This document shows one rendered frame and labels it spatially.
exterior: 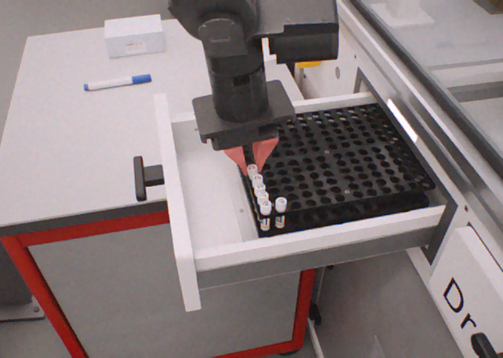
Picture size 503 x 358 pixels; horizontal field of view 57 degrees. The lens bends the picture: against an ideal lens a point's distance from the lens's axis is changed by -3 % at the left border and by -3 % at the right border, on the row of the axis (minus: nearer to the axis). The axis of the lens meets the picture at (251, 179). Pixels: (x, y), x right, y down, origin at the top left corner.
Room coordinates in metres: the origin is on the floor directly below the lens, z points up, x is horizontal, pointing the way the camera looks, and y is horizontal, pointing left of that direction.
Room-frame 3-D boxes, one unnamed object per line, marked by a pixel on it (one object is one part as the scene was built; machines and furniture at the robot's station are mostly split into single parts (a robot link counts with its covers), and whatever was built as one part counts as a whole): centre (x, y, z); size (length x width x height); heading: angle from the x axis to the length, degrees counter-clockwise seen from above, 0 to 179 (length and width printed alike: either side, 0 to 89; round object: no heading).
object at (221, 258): (0.47, -0.11, 0.86); 0.40 x 0.26 x 0.06; 103
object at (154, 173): (0.41, 0.12, 0.91); 0.07 x 0.04 x 0.01; 13
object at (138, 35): (1.00, 0.27, 0.79); 0.13 x 0.09 x 0.05; 102
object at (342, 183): (0.46, -0.10, 0.87); 0.22 x 0.18 x 0.06; 103
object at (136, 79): (0.83, 0.28, 0.77); 0.14 x 0.02 x 0.02; 105
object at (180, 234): (0.42, 0.10, 0.87); 0.29 x 0.02 x 0.11; 13
